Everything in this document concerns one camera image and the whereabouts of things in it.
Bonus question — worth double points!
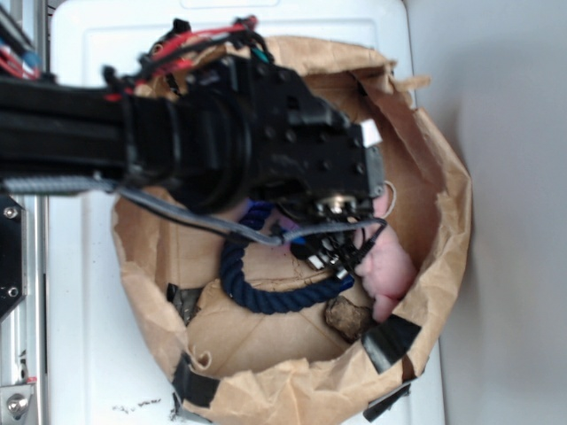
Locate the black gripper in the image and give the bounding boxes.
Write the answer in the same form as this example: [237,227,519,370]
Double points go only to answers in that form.
[185,55,384,221]

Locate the dark blue twisted rope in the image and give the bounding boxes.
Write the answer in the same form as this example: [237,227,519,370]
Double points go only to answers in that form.
[220,199,355,316]

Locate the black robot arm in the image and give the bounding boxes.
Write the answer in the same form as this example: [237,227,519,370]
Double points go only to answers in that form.
[1,55,384,217]

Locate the pink plush toy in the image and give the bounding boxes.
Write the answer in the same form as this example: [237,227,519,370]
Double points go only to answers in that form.
[356,194,418,321]

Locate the brown rock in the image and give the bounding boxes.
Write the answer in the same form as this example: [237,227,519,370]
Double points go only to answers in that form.
[324,296,376,343]

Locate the brown paper bag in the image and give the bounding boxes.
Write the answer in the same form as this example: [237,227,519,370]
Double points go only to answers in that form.
[113,36,472,424]

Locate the red and black wires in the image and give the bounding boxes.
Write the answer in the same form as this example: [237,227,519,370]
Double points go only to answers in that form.
[101,15,271,101]

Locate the grey braided cable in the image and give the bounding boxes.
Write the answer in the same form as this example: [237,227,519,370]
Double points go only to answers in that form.
[2,175,386,247]

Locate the aluminium frame rail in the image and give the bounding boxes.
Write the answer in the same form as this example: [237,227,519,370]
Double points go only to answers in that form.
[1,1,50,424]

